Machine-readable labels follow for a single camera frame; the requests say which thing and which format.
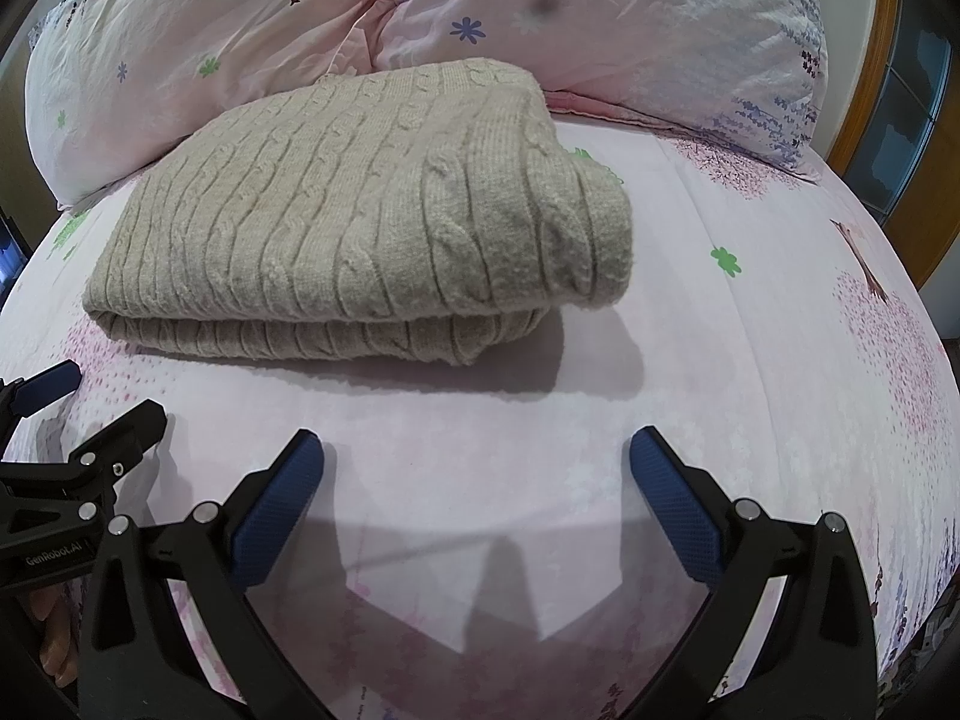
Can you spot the pink floral pillow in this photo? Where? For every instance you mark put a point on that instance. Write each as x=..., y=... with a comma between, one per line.
x=202, y=37
x=600, y=22

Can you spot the wooden framed glass door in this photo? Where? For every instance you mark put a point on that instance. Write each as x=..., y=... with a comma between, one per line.
x=892, y=127

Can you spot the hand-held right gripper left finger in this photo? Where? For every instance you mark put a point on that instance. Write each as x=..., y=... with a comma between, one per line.
x=276, y=511

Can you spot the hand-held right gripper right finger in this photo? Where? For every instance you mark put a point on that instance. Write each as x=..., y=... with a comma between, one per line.
x=676, y=514

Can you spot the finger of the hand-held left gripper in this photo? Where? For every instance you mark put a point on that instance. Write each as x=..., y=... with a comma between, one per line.
x=46, y=384
x=126, y=431

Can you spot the person's left hand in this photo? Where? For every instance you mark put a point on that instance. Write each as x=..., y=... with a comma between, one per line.
x=56, y=641

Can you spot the dark blue object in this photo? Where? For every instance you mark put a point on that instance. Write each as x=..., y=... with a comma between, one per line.
x=7, y=259

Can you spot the pink floral bed sheet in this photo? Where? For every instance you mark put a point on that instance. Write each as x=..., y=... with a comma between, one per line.
x=750, y=360

